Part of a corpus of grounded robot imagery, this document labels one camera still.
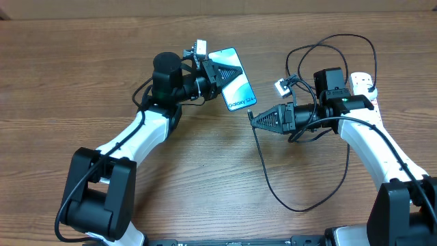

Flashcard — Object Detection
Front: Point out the Samsung Galaxy smartphone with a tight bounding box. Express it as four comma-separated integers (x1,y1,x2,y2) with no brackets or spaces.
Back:
208,47,257,111

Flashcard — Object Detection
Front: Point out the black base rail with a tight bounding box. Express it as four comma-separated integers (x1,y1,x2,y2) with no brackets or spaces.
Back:
81,234,328,246

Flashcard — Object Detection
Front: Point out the white power strip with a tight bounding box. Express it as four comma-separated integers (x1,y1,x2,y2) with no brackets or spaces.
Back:
350,72,382,124

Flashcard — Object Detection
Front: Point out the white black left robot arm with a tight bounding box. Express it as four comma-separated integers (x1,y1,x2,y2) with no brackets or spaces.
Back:
54,47,256,245

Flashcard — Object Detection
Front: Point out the black USB charging cable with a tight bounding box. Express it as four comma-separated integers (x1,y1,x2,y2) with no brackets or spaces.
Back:
246,33,378,213

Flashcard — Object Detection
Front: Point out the white USB charger adapter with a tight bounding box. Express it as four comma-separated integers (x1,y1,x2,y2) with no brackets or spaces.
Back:
362,86,378,101

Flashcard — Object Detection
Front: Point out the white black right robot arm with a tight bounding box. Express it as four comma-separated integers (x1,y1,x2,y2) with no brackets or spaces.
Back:
248,68,436,245

